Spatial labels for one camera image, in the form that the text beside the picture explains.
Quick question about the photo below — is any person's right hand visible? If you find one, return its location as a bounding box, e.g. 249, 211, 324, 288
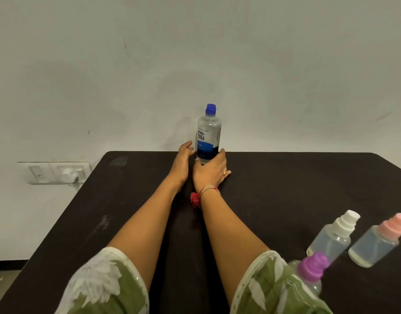
192, 148, 232, 194

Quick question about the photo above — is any person's left hand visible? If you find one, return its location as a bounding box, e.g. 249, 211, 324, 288
167, 140, 195, 194

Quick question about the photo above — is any large clear bottle blue label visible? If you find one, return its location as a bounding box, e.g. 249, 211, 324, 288
196, 115, 222, 165

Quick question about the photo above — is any small clear bottle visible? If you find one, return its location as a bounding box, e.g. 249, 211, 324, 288
348, 225, 400, 269
306, 224, 352, 265

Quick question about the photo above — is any purple spray cap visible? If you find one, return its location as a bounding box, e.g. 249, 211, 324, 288
297, 252, 330, 284

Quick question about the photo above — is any small round bottle purple print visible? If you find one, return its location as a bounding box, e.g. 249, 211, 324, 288
288, 259, 323, 297

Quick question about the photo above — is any white spray cap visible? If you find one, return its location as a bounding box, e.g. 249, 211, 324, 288
332, 209, 361, 239

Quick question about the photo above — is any pink spray cap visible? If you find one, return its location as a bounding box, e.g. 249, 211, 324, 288
377, 212, 401, 241

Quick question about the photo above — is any person's left forearm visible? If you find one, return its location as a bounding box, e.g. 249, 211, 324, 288
107, 178, 183, 291

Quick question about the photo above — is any person's right forearm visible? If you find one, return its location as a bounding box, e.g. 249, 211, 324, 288
200, 189, 271, 306

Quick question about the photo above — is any red thread wristband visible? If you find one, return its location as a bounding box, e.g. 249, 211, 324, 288
190, 185, 221, 210

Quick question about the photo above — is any white plug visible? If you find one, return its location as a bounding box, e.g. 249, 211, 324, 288
60, 168, 87, 184

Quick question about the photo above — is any green floral right sleeve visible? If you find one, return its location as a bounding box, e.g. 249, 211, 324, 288
230, 250, 333, 314

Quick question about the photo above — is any green floral sleeve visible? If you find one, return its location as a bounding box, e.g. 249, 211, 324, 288
230, 250, 333, 314
55, 246, 150, 314

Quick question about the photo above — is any green floral left sleeve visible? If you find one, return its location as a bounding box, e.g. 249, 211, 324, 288
55, 246, 150, 314

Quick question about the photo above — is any black skirting board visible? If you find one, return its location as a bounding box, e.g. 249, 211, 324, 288
0, 259, 29, 278

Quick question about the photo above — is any white wall socket panel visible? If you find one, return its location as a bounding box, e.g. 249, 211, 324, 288
18, 161, 92, 186

